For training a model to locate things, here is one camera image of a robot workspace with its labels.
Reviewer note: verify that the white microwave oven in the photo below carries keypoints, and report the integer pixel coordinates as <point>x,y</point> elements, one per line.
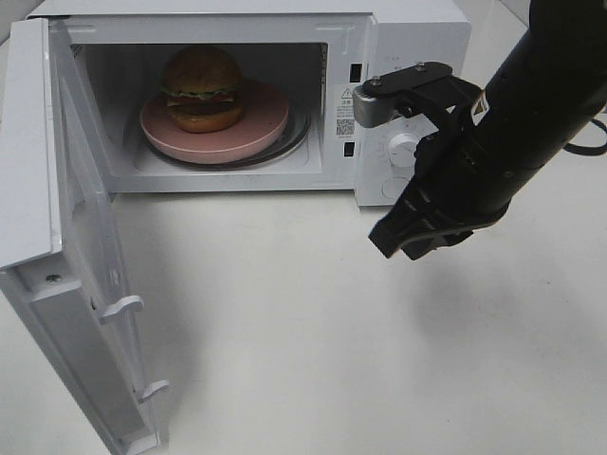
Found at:
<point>301,63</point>

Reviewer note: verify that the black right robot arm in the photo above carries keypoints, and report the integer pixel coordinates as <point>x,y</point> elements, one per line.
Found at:
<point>488,142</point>

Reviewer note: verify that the glass microwave turntable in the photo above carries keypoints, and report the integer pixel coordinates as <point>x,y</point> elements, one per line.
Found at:
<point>297,128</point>

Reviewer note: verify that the white microwave door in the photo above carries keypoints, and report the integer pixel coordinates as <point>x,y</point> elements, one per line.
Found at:
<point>62,268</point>

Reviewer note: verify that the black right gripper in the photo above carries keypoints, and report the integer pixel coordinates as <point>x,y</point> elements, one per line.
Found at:
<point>437,209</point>

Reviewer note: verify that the pink round plate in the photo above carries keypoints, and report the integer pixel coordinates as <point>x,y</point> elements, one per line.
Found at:
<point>265,116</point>

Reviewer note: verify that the white microwave knob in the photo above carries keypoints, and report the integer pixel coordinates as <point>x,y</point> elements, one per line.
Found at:
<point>401,150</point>

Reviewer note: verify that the round microwave door button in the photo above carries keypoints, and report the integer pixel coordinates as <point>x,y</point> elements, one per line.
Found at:
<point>393,187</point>

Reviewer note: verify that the burger with lettuce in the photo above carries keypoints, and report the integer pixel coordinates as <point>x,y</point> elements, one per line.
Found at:
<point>201,84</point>

